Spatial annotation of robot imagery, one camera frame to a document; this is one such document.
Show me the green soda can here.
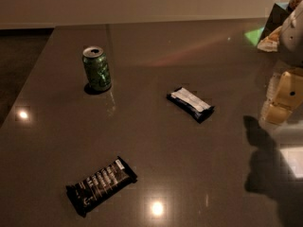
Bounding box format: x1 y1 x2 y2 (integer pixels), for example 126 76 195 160
82 46 112 92

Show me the black chocolate bar wrapper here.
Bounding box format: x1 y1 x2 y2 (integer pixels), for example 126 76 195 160
65 156 137 218

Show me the blue rxbar blueberry wrapper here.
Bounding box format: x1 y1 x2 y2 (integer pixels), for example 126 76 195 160
167 87 215 123

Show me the snack bags pile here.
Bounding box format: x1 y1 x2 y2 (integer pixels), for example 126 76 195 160
257 0 303 52

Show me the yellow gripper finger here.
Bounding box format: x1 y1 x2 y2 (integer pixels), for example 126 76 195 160
261 67 303 125

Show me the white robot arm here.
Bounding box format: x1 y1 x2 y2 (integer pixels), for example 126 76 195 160
257 3 303 125

